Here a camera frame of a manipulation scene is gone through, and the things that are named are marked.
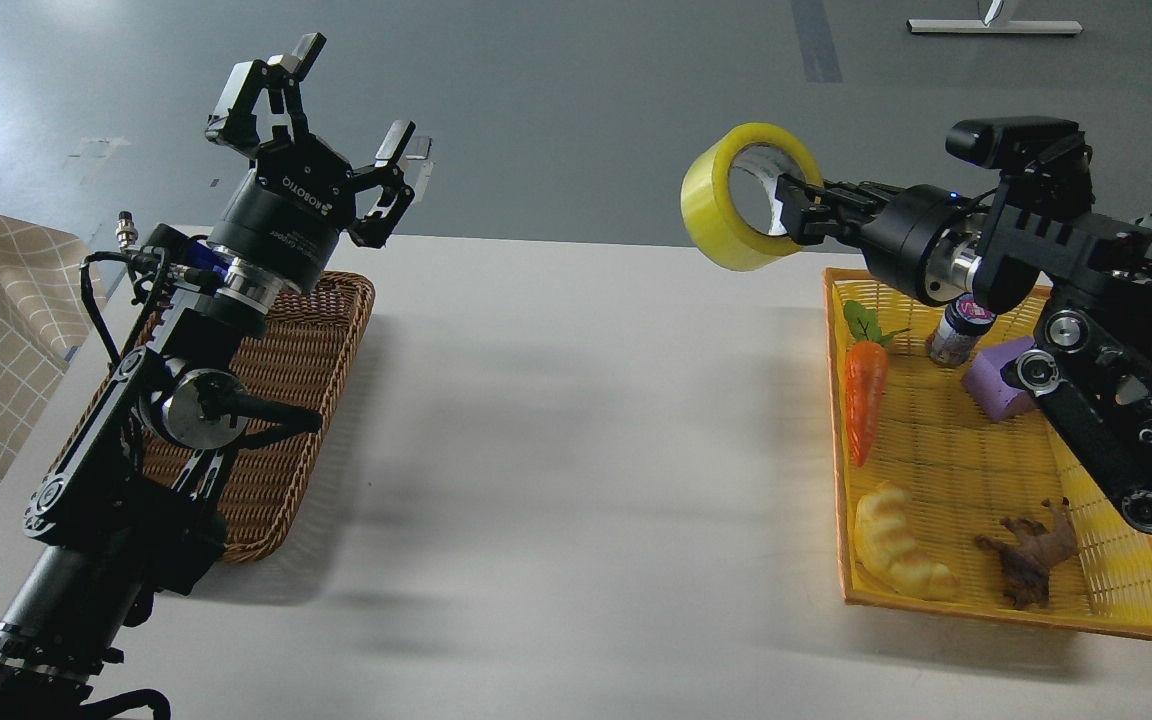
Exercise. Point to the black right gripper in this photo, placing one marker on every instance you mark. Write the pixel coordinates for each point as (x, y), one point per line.
(917, 244)

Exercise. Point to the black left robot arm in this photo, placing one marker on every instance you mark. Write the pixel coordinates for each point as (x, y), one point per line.
(60, 629)

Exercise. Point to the brown wicker basket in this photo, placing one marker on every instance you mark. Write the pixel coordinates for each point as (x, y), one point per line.
(286, 400)

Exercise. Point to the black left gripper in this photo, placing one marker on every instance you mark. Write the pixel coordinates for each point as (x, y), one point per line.
(286, 216)

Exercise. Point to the yellow plastic basket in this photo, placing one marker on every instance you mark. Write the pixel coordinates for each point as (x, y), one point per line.
(963, 474)

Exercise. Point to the purple foam block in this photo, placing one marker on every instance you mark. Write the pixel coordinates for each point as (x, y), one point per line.
(985, 381)

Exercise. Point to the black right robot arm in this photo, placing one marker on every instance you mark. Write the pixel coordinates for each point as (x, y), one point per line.
(1089, 368)

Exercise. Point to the orange toy carrot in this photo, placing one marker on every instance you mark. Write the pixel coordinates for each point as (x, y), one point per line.
(866, 365)

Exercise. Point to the small dark jar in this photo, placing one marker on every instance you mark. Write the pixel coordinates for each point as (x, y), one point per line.
(963, 324)

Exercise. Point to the toy croissant bread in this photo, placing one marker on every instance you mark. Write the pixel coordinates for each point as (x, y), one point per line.
(887, 547)

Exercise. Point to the brown toy animal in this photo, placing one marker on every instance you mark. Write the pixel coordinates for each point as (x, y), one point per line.
(1027, 564)

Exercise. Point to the yellow tape roll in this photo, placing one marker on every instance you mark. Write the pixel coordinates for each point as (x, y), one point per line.
(711, 219)

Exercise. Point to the white stand base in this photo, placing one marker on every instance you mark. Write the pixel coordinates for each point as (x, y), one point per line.
(996, 18)

